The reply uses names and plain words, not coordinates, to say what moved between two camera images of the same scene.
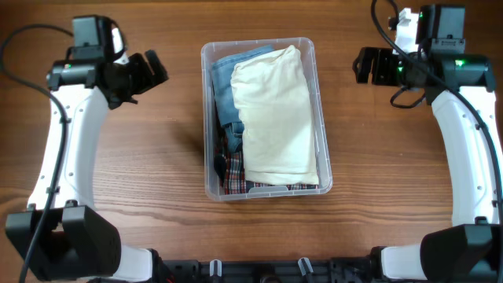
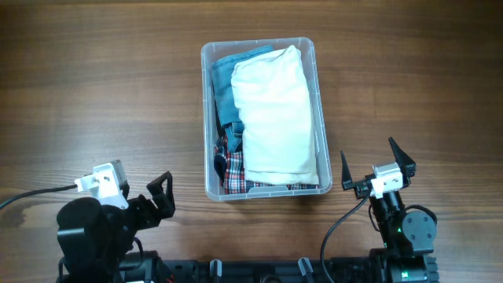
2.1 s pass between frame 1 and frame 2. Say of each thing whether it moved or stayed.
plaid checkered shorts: stayed
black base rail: stayed
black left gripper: moved
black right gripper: moved
